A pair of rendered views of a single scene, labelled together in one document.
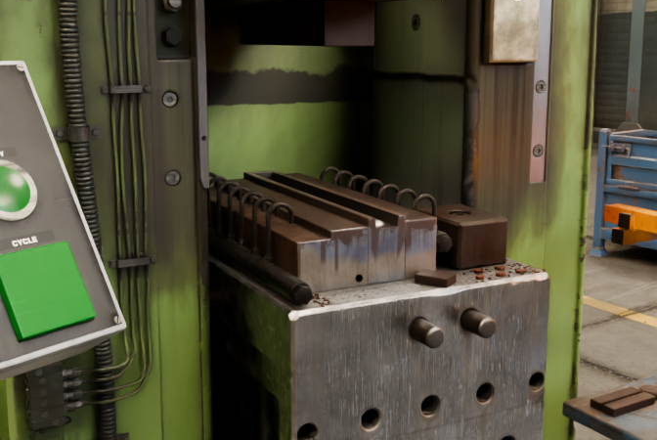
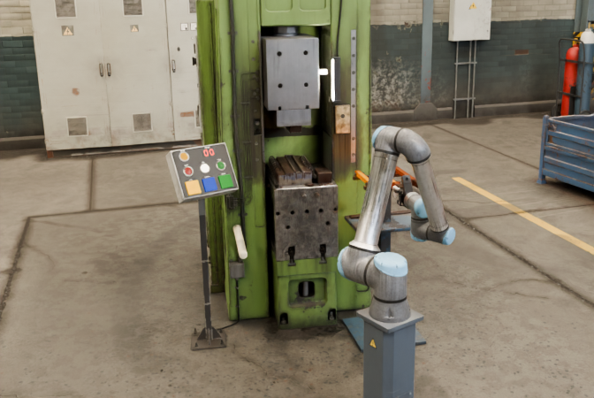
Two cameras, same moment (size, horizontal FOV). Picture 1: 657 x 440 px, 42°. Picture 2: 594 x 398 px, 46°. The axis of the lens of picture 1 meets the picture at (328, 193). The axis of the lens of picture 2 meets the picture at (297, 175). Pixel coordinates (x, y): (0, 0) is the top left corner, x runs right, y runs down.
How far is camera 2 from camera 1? 3.13 m
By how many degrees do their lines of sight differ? 18
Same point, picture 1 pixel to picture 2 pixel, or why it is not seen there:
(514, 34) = (342, 126)
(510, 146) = (344, 153)
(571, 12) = (362, 118)
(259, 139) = (291, 145)
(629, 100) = not seen: outside the picture
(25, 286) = (223, 180)
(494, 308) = (322, 192)
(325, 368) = (281, 201)
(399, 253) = (302, 179)
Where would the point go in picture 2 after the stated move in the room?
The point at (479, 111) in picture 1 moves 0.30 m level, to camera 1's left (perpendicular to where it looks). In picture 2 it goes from (334, 145) to (287, 142)
